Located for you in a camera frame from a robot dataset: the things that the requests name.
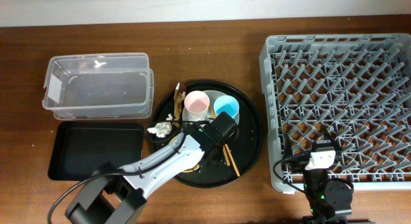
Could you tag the round black serving tray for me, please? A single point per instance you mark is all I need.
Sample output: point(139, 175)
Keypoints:
point(245, 148)

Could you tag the clear plastic storage bin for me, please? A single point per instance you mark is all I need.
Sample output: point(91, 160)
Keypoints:
point(99, 86)

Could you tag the white tissue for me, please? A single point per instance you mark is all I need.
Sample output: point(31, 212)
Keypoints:
point(161, 130)

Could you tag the wooden chopstick left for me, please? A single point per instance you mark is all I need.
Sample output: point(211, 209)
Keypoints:
point(228, 163)

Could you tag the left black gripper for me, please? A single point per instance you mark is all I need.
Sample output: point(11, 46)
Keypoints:
point(218, 158)

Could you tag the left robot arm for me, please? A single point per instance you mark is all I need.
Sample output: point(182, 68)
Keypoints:
point(118, 195)

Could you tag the blue cup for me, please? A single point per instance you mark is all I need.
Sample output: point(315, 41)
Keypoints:
point(229, 105)

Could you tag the gold brown snack wrapper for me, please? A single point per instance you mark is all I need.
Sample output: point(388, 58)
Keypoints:
point(179, 96)

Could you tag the grey round plate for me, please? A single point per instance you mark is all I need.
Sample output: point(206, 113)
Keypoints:
point(213, 95)

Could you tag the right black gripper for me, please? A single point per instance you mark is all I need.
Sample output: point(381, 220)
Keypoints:
point(288, 152)

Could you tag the pink cup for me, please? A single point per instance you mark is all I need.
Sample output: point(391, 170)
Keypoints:
point(196, 104)

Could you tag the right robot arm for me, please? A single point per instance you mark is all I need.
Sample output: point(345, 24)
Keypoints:
point(329, 198)

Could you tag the wooden chopstick right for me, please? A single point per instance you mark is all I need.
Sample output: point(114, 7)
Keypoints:
point(233, 164)

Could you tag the black rectangular tray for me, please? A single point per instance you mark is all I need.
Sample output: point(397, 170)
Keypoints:
point(81, 147)

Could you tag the grey dishwasher rack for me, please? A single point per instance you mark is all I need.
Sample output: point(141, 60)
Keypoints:
point(357, 87)

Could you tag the yellow bowl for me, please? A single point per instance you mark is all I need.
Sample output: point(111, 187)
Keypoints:
point(190, 170)

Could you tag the wooden chopstick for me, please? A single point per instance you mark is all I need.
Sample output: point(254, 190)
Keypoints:
point(233, 164)
point(228, 163)

